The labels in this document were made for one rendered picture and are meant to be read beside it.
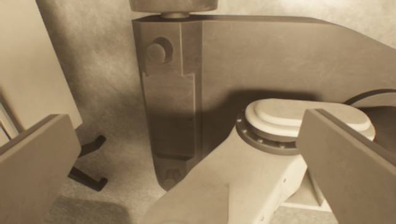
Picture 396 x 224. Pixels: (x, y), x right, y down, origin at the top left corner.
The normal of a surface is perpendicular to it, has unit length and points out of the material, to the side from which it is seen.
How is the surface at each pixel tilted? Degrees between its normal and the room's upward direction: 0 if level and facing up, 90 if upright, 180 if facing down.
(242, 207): 90
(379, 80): 0
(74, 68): 0
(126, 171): 0
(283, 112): 90
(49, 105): 90
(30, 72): 90
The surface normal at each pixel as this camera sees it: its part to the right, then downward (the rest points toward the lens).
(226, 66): -0.17, 0.50
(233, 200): 0.00, -0.86
